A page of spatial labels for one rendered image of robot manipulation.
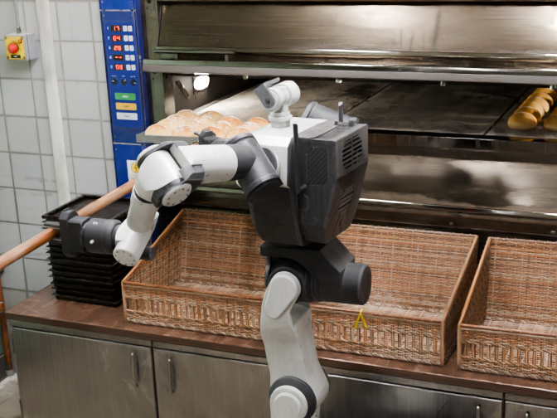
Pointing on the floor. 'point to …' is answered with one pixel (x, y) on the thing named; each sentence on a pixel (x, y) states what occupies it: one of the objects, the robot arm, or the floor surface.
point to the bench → (226, 373)
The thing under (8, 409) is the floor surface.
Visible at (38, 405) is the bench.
